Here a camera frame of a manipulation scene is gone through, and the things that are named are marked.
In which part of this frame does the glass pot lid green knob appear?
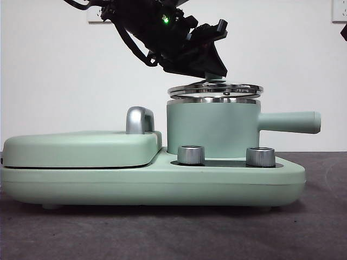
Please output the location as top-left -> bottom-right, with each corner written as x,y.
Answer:
167,71 -> 264,100

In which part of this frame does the silver control knob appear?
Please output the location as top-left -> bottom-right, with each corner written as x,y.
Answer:
177,145 -> 206,165
246,147 -> 276,166

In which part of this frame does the black control panel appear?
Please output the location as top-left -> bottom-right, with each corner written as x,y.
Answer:
171,159 -> 277,167

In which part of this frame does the green breakfast machine base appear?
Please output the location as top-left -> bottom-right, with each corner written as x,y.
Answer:
0,147 -> 306,210

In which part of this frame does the white wall socket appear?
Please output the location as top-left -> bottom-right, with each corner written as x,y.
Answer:
332,0 -> 347,23
86,0 -> 114,24

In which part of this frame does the green pot with handle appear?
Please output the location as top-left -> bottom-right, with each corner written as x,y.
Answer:
165,97 -> 322,159

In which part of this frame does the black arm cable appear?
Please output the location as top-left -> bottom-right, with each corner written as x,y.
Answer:
63,0 -> 159,67

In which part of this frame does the silver griddle cover handle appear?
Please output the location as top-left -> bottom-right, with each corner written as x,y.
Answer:
125,106 -> 156,135

